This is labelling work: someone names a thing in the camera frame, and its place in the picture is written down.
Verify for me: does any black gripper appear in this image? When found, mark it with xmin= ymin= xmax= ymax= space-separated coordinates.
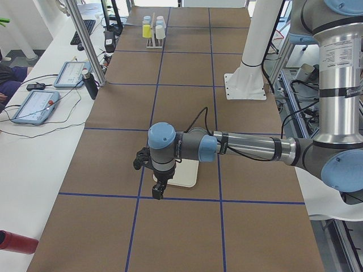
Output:
xmin=152 ymin=168 xmax=175 ymax=200

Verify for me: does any pale green plastic cup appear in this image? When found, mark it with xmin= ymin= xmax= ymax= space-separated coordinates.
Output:
xmin=155 ymin=25 xmax=166 ymax=40

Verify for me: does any yellow plastic cup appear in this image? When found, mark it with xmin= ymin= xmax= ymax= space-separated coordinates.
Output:
xmin=142 ymin=24 xmax=152 ymax=39

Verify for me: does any light blue plastic cup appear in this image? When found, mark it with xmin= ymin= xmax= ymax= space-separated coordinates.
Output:
xmin=142 ymin=15 xmax=151 ymax=25

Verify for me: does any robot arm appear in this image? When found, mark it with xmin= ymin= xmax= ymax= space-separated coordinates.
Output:
xmin=134 ymin=1 xmax=362 ymax=199

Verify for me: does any cream plastic tray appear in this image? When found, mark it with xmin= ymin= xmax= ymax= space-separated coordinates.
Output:
xmin=158 ymin=159 xmax=199 ymax=188

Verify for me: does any black water bottle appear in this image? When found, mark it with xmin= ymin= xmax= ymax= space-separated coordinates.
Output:
xmin=81 ymin=68 xmax=98 ymax=100

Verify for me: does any far blue teach pendant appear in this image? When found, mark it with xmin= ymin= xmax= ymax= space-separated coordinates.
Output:
xmin=53 ymin=61 xmax=91 ymax=88

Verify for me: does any blue teach pendant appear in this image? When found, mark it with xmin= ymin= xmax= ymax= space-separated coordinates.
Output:
xmin=11 ymin=90 xmax=60 ymax=125
xmin=53 ymin=61 xmax=91 ymax=88

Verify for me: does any near blue teach pendant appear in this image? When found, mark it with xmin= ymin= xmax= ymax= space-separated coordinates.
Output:
xmin=11 ymin=90 xmax=60 ymax=125

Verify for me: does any red water bottle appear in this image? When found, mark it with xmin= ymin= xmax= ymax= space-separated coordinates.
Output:
xmin=1 ymin=230 xmax=39 ymax=254

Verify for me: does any black handheld device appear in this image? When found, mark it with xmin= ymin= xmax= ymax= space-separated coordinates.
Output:
xmin=26 ymin=83 xmax=47 ymax=91

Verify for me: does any white chair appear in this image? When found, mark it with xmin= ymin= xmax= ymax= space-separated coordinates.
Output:
xmin=295 ymin=167 xmax=362 ymax=222

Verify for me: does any black keyboard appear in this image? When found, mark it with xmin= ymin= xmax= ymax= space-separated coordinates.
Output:
xmin=69 ymin=19 xmax=96 ymax=46

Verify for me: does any person in black jacket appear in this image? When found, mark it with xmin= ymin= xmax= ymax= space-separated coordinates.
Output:
xmin=1 ymin=64 xmax=32 ymax=107

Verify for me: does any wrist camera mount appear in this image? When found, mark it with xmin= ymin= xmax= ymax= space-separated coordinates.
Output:
xmin=133 ymin=147 xmax=153 ymax=170

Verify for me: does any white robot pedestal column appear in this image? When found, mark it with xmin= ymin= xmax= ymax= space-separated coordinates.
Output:
xmin=224 ymin=0 xmax=284 ymax=100

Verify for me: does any aluminium frame post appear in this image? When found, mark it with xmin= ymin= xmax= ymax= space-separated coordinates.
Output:
xmin=64 ymin=0 xmax=106 ymax=87

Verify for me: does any white wire cup rack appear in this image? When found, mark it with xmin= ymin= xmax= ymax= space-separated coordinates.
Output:
xmin=146 ymin=13 xmax=167 ymax=49

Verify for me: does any green handled tool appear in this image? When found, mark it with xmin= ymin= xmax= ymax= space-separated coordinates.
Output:
xmin=0 ymin=18 xmax=10 ymax=27

